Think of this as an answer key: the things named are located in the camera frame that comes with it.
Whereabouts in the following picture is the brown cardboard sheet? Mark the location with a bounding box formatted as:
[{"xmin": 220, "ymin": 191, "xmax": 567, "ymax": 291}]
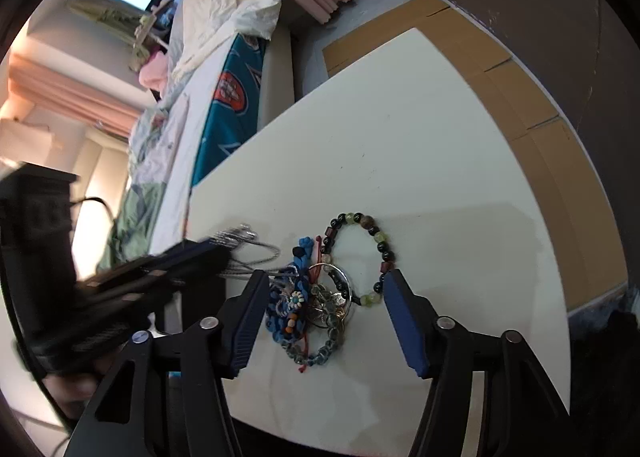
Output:
[{"xmin": 322, "ymin": 0, "xmax": 629, "ymax": 312}]

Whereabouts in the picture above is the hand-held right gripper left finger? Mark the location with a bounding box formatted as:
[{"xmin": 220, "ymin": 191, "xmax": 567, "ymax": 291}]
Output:
[{"xmin": 64, "ymin": 268, "xmax": 271, "ymax": 457}]

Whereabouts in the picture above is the red cord bracelet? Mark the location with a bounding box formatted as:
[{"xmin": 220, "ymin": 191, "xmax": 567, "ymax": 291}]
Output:
[{"xmin": 295, "ymin": 236, "xmax": 326, "ymax": 374}]

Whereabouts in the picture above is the pink cloth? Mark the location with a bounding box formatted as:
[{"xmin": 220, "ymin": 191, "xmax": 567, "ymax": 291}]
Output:
[{"xmin": 139, "ymin": 51, "xmax": 170, "ymax": 94}]

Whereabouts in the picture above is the green cloth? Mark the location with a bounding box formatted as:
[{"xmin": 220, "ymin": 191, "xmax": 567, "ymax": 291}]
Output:
[{"xmin": 97, "ymin": 181, "xmax": 167, "ymax": 273}]

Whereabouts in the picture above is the black cable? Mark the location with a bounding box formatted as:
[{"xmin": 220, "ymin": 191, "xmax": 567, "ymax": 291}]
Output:
[{"xmin": 69, "ymin": 196, "xmax": 120, "ymax": 240}]

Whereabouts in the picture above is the blue braided cord bracelet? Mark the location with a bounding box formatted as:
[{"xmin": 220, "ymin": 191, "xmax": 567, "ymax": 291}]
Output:
[{"xmin": 265, "ymin": 236, "xmax": 315, "ymax": 345}]

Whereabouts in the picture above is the dark and green stone bracelet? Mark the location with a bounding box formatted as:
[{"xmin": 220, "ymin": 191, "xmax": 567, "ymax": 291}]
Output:
[{"xmin": 319, "ymin": 210, "xmax": 399, "ymax": 309}]

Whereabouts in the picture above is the white printed bed sheet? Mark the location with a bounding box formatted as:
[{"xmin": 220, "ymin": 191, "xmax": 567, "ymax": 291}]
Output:
[{"xmin": 127, "ymin": 80, "xmax": 207, "ymax": 250}]

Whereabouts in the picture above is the silver metal ring bangle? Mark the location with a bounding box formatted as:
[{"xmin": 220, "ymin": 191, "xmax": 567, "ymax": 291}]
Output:
[{"xmin": 304, "ymin": 263, "xmax": 362, "ymax": 329}]

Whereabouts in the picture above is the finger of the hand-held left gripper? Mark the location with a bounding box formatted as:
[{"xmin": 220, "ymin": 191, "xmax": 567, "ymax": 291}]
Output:
[
  {"xmin": 75, "ymin": 257, "xmax": 228, "ymax": 320},
  {"xmin": 145, "ymin": 236, "xmax": 232, "ymax": 272}
]

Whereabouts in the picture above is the teal glass bead bracelet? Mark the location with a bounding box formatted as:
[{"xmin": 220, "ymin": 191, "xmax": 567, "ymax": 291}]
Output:
[{"xmin": 283, "ymin": 287, "xmax": 349, "ymax": 369}]

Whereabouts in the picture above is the white bed frame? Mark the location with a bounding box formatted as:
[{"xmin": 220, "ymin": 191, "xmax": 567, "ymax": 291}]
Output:
[{"xmin": 254, "ymin": 27, "xmax": 297, "ymax": 134}]

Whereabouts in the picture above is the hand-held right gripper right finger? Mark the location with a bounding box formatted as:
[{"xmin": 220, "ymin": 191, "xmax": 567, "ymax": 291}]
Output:
[{"xmin": 382, "ymin": 268, "xmax": 577, "ymax": 457}]

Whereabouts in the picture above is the teal printed blanket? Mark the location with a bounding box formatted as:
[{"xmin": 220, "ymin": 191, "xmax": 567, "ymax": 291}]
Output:
[{"xmin": 192, "ymin": 32, "xmax": 267, "ymax": 189}]

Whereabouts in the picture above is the silver wire necklace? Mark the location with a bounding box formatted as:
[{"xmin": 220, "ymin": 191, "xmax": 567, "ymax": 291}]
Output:
[{"xmin": 209, "ymin": 224, "xmax": 282, "ymax": 279}]

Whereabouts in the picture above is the white duvet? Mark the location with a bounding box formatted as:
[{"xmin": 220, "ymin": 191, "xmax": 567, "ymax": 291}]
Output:
[{"xmin": 169, "ymin": 0, "xmax": 284, "ymax": 84}]

